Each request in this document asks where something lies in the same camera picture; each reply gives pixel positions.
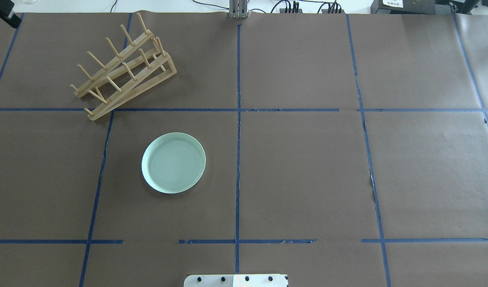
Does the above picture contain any light green ceramic plate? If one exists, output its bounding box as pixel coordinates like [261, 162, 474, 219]
[141, 132, 206, 194]

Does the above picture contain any wooden dish rack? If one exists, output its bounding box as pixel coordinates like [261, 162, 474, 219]
[70, 12, 178, 121]

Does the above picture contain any brown paper table cover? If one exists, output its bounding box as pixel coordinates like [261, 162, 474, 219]
[0, 11, 488, 287]

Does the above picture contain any black device box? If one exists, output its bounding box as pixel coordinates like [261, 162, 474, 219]
[370, 0, 454, 15]

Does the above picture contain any aluminium frame post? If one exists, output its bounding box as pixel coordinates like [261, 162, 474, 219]
[229, 0, 249, 19]

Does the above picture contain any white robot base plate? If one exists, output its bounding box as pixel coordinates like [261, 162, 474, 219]
[183, 274, 289, 287]

